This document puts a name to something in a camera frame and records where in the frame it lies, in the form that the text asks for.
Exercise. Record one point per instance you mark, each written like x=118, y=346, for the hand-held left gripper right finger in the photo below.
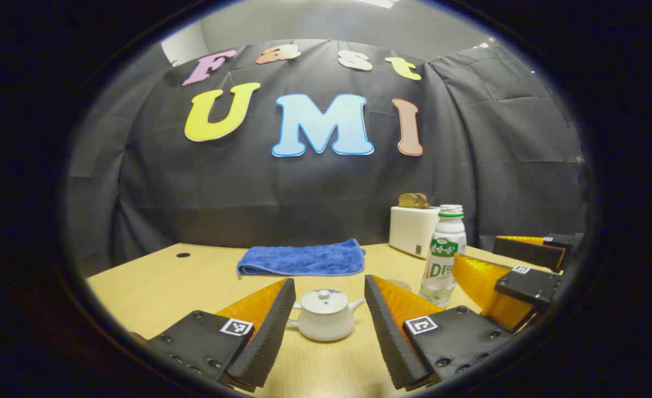
x=386, y=331

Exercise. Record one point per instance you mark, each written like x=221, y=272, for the round wooden coaster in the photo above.
x=398, y=284

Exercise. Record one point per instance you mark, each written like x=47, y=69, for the white toaster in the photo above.
x=411, y=232

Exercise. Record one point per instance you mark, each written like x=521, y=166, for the white plastic water bottle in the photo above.
x=444, y=260

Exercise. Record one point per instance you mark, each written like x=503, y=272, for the brown toast slice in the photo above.
x=407, y=200
x=422, y=200

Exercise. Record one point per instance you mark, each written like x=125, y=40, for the blue towel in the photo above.
x=303, y=260

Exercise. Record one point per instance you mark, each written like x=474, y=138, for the black backdrop cloth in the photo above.
x=303, y=193

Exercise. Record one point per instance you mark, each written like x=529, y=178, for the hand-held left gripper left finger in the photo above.
x=273, y=331

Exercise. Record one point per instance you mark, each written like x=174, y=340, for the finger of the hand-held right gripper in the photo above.
x=527, y=287
x=527, y=253

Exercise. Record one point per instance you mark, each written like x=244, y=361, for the ceiling light panel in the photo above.
x=380, y=3

